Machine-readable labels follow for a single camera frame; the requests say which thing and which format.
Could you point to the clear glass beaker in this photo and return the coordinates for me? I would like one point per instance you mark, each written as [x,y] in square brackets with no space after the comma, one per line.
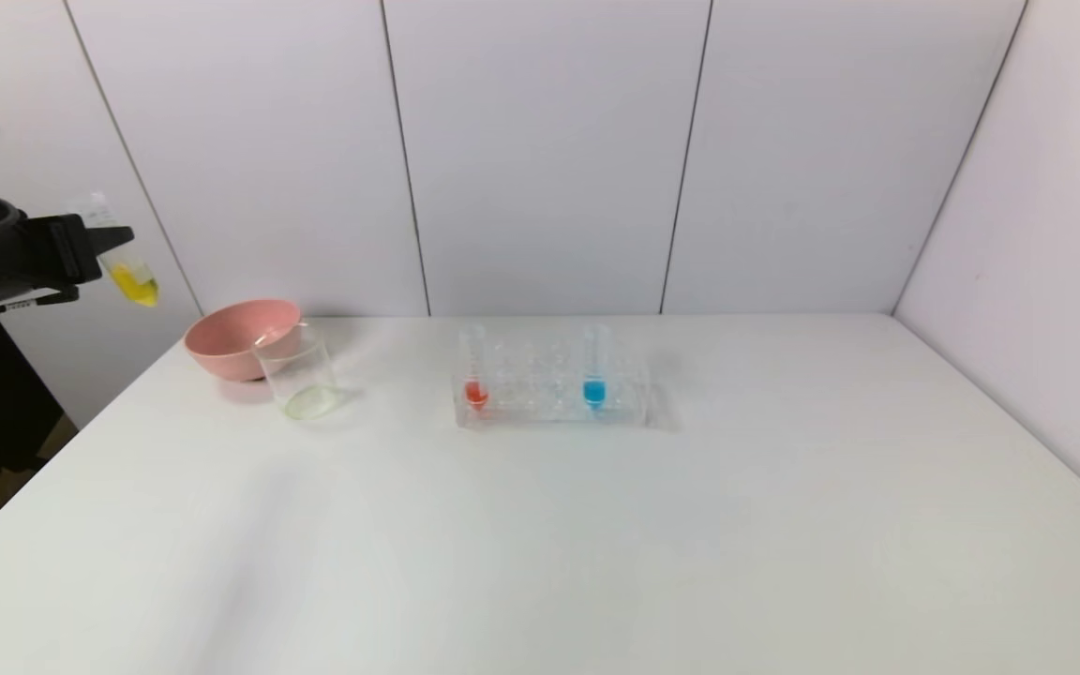
[304,384]

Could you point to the test tube with yellow pigment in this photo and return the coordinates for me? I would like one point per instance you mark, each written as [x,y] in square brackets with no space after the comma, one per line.
[135,281]

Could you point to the test tube with red pigment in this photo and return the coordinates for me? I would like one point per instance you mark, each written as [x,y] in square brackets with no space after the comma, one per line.
[475,394]

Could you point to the pink bowl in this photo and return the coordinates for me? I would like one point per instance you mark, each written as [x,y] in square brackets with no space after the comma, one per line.
[231,342]

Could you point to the clear plastic test tube rack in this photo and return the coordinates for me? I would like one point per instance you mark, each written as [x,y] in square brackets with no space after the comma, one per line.
[549,408]

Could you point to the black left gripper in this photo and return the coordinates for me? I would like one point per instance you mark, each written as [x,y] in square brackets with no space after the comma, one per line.
[59,255]

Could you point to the test tube with blue pigment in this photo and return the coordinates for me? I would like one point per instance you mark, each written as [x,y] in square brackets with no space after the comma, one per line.
[594,392]

